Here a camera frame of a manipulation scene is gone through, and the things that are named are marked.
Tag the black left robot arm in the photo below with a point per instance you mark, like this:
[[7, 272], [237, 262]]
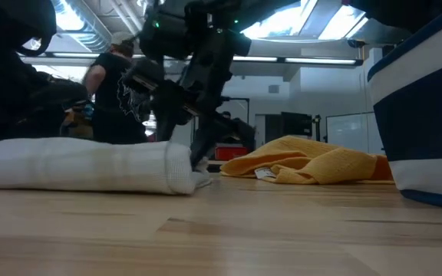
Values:
[[2, 84]]

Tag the white striped towel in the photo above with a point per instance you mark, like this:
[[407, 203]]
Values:
[[90, 165]]

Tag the black metal stand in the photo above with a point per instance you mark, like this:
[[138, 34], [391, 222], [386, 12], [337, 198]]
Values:
[[240, 99]]

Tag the black monitor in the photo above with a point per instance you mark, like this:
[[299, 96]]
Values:
[[297, 123]]

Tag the orange towel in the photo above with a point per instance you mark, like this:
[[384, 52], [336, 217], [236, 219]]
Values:
[[313, 161]]

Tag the grey wall panel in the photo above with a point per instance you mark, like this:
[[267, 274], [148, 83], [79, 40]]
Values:
[[274, 89]]

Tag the person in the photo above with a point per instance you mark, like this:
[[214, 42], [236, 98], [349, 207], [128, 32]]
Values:
[[109, 96], [226, 114]]

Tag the red storage box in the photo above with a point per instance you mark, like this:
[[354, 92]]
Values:
[[230, 152]]

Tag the black ceiling camera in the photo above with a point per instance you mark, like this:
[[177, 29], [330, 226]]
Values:
[[356, 43]]

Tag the long light bar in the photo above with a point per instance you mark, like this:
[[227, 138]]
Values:
[[313, 60]]

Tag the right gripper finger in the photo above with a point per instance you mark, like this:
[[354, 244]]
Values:
[[165, 119], [203, 145]]

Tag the blue fabric bin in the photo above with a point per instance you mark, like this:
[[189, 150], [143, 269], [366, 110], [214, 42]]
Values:
[[420, 115]]

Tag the white framed board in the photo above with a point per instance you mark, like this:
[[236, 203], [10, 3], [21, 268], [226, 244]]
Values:
[[349, 132]]

